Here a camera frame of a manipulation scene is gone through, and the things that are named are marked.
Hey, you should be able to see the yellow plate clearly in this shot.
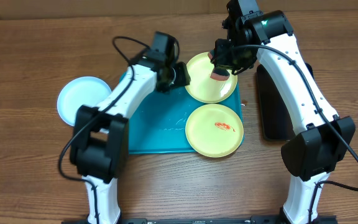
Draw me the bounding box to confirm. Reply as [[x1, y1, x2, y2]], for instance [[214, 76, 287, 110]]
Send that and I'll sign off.
[[185, 52, 237, 103], [185, 104, 244, 158]]

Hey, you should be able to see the red sponge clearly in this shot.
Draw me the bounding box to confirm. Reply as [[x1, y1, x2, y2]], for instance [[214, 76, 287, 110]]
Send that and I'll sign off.
[[210, 67, 230, 81]]

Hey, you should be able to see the light blue plate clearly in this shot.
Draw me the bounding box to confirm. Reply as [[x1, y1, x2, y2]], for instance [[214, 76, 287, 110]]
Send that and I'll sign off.
[[57, 76, 111, 126]]

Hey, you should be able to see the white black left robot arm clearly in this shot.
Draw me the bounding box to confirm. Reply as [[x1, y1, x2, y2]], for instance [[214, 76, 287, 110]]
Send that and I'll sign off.
[[64, 55, 190, 223]]

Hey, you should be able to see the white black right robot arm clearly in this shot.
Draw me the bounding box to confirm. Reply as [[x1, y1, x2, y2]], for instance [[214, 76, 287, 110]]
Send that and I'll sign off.
[[211, 1, 356, 223]]

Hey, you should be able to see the teal plastic tray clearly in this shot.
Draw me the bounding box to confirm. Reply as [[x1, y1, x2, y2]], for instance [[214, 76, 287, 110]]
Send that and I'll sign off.
[[129, 88, 242, 154]]

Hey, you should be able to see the black tray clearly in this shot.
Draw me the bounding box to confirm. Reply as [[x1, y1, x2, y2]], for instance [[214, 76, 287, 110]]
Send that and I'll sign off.
[[255, 62, 315, 142]]

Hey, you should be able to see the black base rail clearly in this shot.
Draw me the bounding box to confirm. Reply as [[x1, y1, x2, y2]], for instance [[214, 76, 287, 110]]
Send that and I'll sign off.
[[61, 215, 338, 224]]

